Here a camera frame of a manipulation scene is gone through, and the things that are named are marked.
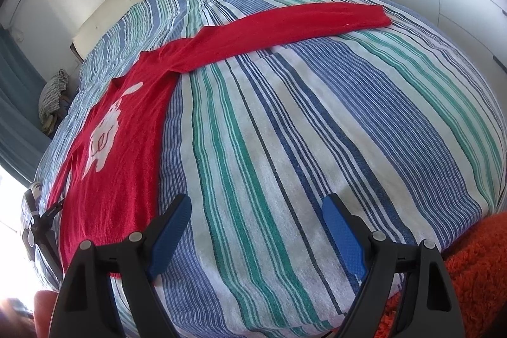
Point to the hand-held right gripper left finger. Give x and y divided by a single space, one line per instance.
170 235

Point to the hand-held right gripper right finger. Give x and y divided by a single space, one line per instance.
344 239

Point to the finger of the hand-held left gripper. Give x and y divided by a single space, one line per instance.
49 255
51 212

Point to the red sweater with white figure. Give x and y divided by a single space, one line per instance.
130 163

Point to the pile of patterned clothes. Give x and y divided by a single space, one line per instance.
53 96

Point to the person's left hand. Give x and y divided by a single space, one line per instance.
44 316

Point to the blue green striped bed sheet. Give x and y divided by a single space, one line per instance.
277 163

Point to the blue curtain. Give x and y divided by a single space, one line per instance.
16 104

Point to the orange fluffy blanket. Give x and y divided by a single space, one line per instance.
475 262

